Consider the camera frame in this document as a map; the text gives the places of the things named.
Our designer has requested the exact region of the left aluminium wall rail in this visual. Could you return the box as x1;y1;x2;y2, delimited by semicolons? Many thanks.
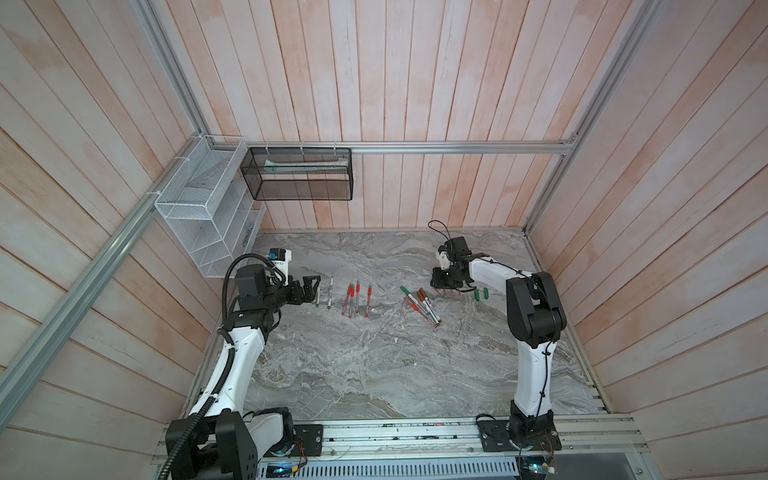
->
1;133;203;429

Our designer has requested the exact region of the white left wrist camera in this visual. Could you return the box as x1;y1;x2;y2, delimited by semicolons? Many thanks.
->
268;247;292;285

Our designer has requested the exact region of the white mesh wall shelf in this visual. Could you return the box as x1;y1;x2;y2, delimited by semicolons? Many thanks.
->
155;135;266;279

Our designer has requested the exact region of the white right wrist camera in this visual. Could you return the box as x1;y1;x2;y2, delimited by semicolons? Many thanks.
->
436;245;452;270

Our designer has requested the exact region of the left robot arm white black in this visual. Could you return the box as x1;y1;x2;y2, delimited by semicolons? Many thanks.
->
158;249;321;479

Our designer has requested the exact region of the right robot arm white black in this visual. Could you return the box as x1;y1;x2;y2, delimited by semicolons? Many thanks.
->
431;237;567;450

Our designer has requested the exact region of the right aluminium wall rail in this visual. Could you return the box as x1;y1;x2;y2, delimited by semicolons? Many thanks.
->
522;1;667;237

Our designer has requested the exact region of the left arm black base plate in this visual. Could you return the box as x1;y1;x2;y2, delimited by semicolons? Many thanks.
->
265;424;324;458

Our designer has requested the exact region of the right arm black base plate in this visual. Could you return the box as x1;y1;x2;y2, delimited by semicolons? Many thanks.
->
475;417;562;452

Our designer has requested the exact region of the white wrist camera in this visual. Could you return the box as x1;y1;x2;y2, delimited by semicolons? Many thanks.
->
268;247;292;285
436;245;452;270

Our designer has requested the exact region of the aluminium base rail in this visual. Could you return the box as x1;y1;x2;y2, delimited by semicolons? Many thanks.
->
295;413;649;463

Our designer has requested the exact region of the horizontal aluminium wall rail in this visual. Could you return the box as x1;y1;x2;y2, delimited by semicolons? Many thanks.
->
206;139;577;156

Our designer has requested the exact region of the black mesh wall basket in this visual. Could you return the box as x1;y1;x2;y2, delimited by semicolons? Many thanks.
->
240;147;354;202

